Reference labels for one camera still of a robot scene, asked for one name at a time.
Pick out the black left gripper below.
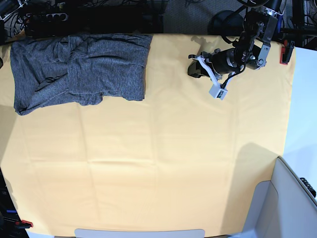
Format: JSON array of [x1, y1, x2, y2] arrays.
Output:
[[187, 48, 245, 86]]

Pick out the grey long-sleeve shirt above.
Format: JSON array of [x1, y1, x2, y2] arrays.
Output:
[[10, 33, 152, 116]]

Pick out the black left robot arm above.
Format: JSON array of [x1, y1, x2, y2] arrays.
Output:
[[200, 0, 282, 88]]

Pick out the dark round chair base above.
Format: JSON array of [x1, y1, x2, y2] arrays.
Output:
[[207, 10, 244, 36]]

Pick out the yellow table cloth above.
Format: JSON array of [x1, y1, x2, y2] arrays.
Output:
[[0, 34, 296, 237]]

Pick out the red black clamp right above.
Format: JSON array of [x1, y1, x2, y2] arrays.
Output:
[[280, 40, 295, 65]]

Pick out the red black clamp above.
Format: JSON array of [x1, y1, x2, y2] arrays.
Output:
[[280, 40, 295, 65], [14, 220, 33, 229]]

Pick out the white power strip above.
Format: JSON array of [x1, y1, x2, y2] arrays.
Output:
[[37, 13, 69, 22]]

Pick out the white storage bin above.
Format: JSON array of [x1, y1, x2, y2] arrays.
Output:
[[240, 157, 317, 238]]

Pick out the black remote control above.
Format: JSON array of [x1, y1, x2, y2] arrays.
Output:
[[300, 178, 317, 198]]

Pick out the grey plate at front edge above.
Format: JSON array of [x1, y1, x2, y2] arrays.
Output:
[[74, 229, 205, 238]]

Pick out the red black clamp left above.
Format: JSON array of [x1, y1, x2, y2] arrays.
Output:
[[14, 220, 33, 229]]

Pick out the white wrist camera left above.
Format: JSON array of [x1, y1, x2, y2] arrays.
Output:
[[209, 85, 227, 100]]

